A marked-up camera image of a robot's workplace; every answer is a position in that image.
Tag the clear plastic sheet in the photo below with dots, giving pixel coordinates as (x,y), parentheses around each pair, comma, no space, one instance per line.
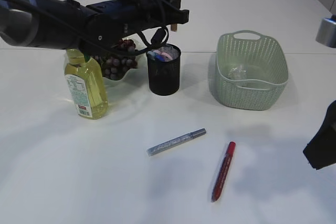
(244,75)

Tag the green wavy glass plate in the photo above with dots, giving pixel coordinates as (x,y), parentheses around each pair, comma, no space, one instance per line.
(133,73)

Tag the blue scissors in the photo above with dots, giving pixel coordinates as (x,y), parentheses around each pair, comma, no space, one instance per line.
(155,56)

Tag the clear plastic ruler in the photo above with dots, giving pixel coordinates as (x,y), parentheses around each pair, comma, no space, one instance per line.
(168,48)

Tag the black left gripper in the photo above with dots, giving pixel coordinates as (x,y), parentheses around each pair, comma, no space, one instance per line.
(115,19)

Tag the silver marker pen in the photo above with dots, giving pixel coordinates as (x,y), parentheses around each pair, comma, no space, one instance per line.
(175,142)

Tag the yellow tea bottle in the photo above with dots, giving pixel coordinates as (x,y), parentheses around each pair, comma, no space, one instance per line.
(85,82)

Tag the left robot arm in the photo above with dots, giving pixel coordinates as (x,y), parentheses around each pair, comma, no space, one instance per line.
(51,24)

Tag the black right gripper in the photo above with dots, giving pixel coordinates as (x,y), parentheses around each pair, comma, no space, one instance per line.
(320,151)

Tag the purple grape bunch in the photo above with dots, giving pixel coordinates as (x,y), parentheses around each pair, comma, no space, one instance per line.
(114,67)

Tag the black mesh pen cup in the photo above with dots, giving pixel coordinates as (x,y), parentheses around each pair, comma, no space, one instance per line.
(164,77)

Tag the green woven plastic basket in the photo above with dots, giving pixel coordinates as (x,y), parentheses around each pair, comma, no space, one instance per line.
(265,54)

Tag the pink scissors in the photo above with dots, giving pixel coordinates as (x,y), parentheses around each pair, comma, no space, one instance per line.
(166,55)

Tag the red marker pen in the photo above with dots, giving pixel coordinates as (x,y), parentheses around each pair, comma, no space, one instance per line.
(222,174)

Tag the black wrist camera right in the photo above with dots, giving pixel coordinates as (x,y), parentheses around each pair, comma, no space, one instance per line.
(326,34)

